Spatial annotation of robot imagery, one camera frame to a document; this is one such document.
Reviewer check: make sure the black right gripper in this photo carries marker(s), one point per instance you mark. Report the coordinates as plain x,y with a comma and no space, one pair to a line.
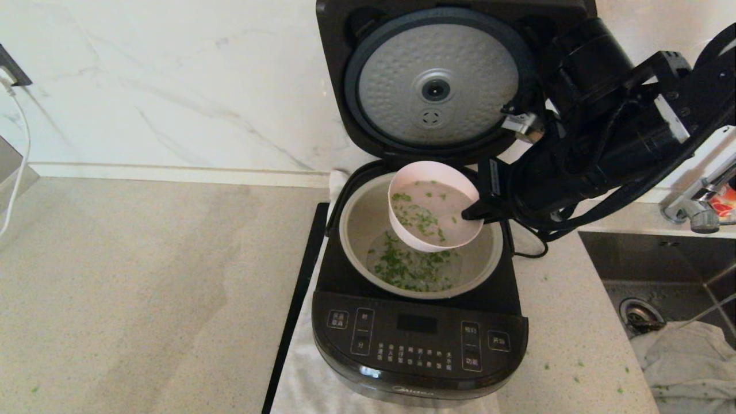
535,184

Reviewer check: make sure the pink plastic bowl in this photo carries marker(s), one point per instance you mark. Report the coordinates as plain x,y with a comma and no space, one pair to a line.
454,238

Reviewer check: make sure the green grains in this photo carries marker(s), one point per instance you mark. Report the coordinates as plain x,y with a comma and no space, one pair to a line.
402,270

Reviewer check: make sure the black rice cooker lid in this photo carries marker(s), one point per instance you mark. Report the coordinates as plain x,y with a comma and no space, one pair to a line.
339,69

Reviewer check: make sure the beige inner cooking pot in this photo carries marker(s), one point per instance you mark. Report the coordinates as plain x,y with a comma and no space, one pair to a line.
362,230

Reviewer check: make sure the black Midea rice cooker base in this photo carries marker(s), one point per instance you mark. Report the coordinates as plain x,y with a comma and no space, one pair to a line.
420,339

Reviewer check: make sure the stainless steel sink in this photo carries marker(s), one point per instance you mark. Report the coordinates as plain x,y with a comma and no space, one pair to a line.
650,259

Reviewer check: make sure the metal sink drain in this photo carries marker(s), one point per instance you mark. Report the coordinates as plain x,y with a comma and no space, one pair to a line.
637,313

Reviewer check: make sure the long black flat strip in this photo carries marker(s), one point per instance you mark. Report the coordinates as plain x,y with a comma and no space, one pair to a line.
299,299

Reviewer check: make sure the chrome sink faucet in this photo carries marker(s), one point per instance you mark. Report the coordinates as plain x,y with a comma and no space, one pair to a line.
704,215

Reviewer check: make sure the dish soap bottle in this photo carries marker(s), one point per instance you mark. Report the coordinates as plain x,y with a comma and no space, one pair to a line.
723,202

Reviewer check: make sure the white terry towel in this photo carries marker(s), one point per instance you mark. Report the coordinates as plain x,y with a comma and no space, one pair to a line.
296,379

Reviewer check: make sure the crumpled grey cloth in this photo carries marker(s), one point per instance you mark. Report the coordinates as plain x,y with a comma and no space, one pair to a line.
690,362

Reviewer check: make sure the grey box-shaped appliance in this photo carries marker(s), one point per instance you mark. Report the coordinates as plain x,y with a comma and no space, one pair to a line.
11,167

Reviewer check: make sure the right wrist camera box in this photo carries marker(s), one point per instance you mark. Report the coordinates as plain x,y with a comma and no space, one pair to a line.
526,126

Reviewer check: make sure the black wall socket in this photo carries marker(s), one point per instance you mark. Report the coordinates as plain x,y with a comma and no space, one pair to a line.
12,69

